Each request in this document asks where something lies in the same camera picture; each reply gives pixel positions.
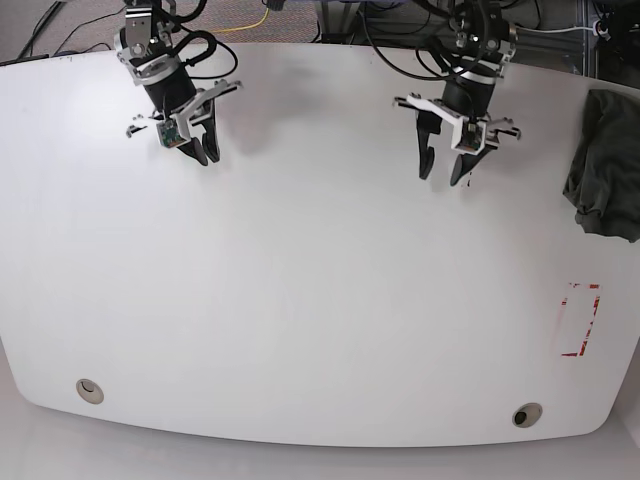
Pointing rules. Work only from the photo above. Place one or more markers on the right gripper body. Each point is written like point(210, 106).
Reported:
point(188, 115)

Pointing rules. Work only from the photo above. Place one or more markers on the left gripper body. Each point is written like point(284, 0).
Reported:
point(504, 125)

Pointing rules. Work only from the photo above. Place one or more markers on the dark grey t-shirt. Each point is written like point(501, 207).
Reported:
point(603, 179)

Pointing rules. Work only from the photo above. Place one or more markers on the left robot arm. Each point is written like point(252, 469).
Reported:
point(468, 52)

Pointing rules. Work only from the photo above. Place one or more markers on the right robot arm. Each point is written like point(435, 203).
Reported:
point(157, 50)

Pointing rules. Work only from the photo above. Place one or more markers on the red tape rectangle marking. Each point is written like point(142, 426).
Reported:
point(578, 312)

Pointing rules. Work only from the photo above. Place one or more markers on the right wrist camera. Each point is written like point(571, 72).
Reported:
point(168, 134)

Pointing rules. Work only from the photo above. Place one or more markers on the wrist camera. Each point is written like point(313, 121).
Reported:
point(469, 137)
point(168, 134)

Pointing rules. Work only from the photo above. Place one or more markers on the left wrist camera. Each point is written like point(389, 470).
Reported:
point(469, 137)

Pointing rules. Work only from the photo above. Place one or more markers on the right table cable grommet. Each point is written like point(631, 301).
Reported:
point(527, 415)

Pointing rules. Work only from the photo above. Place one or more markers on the table cable grommet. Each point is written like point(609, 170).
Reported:
point(527, 415)
point(90, 391)

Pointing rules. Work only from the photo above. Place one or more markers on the left table cable grommet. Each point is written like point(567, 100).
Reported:
point(90, 391)

